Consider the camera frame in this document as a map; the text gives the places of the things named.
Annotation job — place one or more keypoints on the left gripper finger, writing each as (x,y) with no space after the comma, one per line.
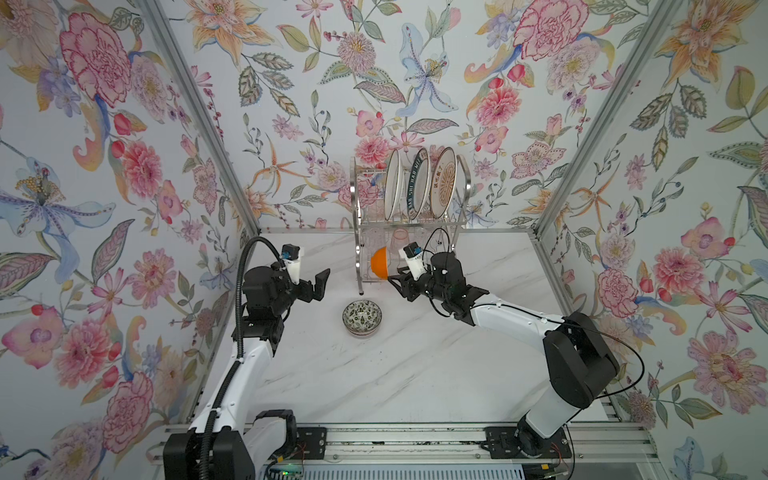
(304,291)
(320,284)

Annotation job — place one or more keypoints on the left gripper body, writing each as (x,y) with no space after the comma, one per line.
(305,288)

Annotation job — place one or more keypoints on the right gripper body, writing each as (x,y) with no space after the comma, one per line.
(411,285)

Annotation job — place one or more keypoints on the orange bowl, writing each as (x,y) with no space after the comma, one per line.
(379,264)

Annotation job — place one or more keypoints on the red floral patterned bowl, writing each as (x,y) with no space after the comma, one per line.
(362,318)

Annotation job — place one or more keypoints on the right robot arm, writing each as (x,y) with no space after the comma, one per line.
(579,362)

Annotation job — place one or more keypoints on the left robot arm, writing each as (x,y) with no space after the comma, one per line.
(219,444)

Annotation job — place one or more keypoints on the chrome two-tier dish rack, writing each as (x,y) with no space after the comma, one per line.
(371,231)

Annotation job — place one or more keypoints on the orange patterned plate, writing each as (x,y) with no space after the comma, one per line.
(443,183)

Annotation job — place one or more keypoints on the dark-rimmed lettered plate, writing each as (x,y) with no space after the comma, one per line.
(418,184)

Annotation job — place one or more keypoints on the white plate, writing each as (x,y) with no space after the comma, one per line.
(393,176)

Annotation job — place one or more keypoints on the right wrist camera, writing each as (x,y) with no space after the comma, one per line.
(413,255)

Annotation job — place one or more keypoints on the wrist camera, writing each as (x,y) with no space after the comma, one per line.
(413,255)
(291,258)

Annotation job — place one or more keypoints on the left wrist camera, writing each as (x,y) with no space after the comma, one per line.
(291,258)

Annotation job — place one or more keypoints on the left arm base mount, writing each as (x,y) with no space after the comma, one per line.
(275,435)

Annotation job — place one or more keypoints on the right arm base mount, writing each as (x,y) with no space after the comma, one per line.
(509,442)

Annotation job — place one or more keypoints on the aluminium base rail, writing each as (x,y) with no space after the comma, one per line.
(467,443)

